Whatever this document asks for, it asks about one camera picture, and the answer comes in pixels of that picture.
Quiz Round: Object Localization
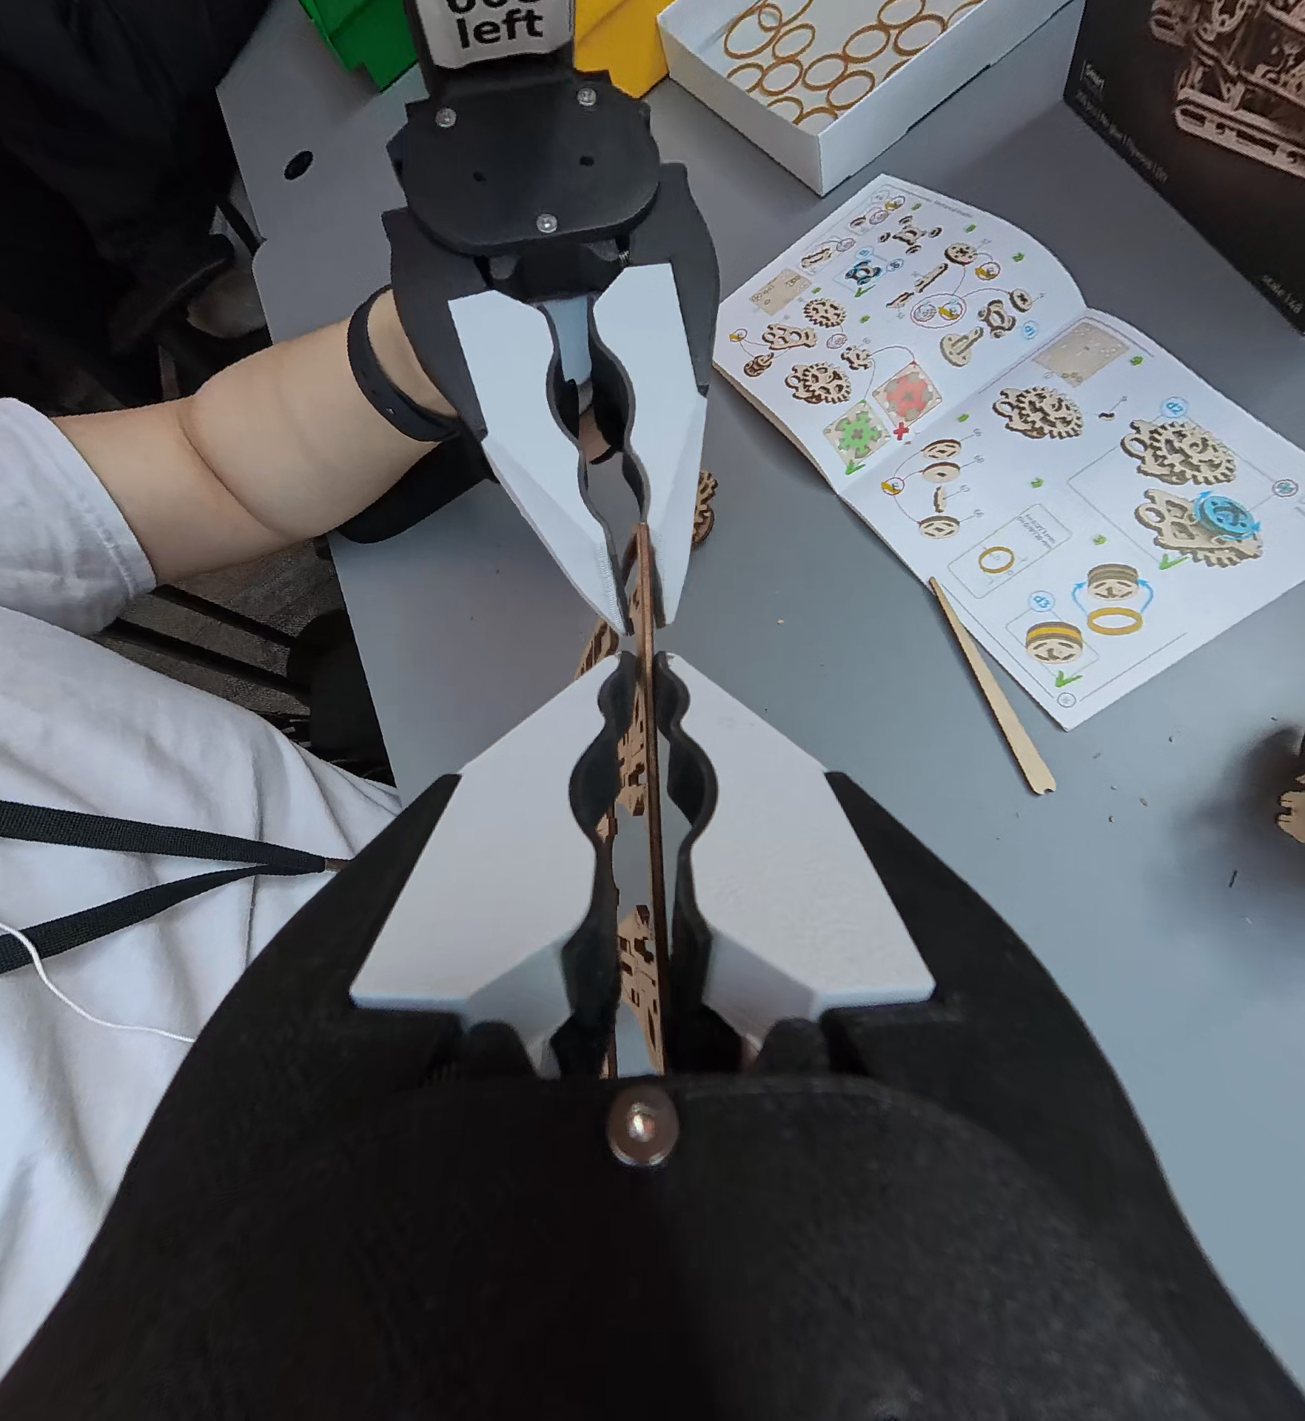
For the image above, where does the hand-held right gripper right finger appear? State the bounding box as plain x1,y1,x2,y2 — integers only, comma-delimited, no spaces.
653,652,937,1073

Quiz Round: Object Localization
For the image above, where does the wooden ring parts sheet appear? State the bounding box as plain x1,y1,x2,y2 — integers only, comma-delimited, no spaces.
719,0,991,128

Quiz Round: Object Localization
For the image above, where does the black office chair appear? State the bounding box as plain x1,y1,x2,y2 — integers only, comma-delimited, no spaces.
0,0,277,407

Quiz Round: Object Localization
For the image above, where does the black wrist strap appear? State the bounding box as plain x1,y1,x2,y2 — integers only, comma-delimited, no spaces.
324,438,499,546

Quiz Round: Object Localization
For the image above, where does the yellow box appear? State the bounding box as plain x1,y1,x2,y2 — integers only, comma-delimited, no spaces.
574,0,676,99

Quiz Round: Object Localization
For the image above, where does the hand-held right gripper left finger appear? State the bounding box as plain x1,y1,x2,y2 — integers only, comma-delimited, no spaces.
346,652,626,1076

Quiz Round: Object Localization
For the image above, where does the thin wooden stick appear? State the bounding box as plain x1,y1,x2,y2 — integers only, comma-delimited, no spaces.
928,577,1057,796

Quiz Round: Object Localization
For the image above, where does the person's left forearm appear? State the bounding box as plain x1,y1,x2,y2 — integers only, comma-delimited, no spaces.
53,282,465,584

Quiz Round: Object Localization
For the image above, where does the black lanyard strap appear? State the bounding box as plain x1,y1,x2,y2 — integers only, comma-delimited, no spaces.
0,787,348,994

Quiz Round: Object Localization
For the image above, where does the black chair base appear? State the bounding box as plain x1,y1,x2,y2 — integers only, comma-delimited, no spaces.
98,581,398,784

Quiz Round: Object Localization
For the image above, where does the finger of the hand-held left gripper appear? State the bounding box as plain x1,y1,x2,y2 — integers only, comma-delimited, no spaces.
447,288,641,636
595,263,712,626

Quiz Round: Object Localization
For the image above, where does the black wristband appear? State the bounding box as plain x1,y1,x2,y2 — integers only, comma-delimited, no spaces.
346,285,459,444

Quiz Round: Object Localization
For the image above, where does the white cardboard box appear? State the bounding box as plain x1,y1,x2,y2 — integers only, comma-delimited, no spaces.
657,0,1086,198

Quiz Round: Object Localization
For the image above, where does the thin white thread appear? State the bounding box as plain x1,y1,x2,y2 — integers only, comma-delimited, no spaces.
0,904,198,1045

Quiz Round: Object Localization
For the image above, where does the open instruction booklet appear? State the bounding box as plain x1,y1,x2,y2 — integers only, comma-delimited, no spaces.
713,173,1305,732

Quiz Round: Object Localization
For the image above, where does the laser-cut wooden parts sheet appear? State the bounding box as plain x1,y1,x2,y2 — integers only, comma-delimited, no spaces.
574,519,673,1079

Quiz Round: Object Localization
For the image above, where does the green box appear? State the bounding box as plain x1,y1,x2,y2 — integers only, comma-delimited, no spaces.
298,0,432,93

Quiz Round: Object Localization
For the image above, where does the black model kit box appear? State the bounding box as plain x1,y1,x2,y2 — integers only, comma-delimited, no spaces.
1063,0,1305,341

